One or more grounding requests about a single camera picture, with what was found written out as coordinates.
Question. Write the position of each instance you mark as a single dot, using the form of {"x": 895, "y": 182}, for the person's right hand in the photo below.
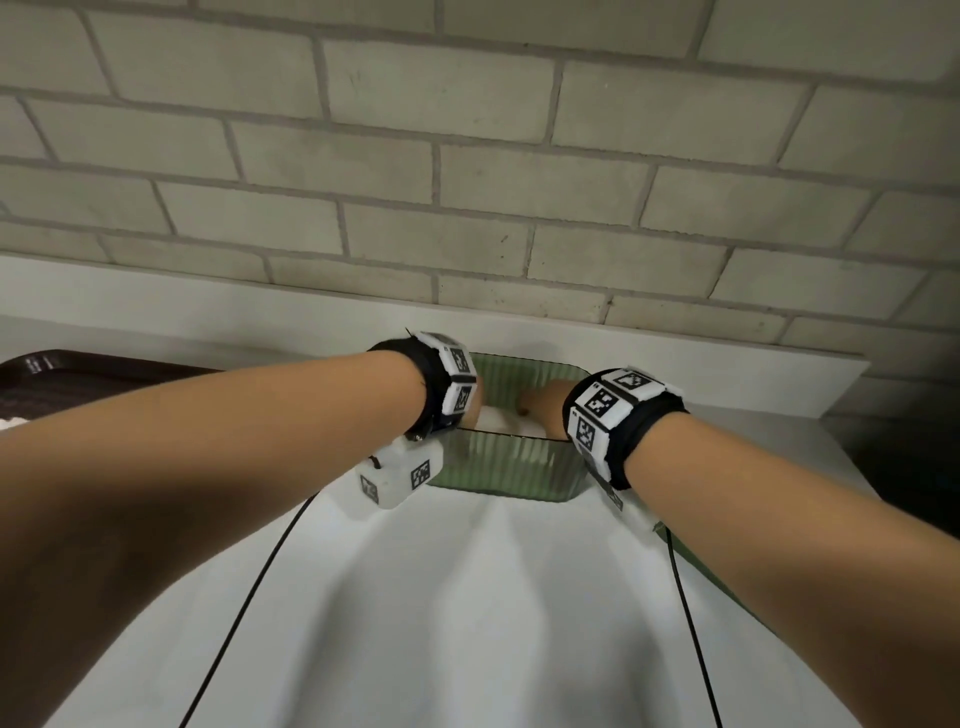
{"x": 544, "y": 403}

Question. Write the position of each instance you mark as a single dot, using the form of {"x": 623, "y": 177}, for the person's left hand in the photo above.
{"x": 473, "y": 409}

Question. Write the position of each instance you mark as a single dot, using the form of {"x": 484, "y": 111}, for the person's left forearm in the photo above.
{"x": 187, "y": 480}

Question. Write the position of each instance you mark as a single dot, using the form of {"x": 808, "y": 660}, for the person's right forearm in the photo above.
{"x": 787, "y": 540}

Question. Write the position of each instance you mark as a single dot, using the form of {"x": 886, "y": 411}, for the white object in container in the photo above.
{"x": 506, "y": 424}

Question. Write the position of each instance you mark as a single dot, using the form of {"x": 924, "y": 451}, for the black wristband with white markers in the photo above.
{"x": 611, "y": 420}
{"x": 442, "y": 379}

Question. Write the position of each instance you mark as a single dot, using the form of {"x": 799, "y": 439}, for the green ribbed plastic container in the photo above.
{"x": 510, "y": 465}

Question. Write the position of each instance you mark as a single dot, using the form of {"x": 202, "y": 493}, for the dark brown tray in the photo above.
{"x": 82, "y": 379}

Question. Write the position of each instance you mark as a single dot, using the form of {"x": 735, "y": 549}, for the white item on tray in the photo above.
{"x": 7, "y": 424}

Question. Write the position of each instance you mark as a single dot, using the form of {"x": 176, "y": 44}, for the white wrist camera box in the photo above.
{"x": 397, "y": 476}
{"x": 634, "y": 508}

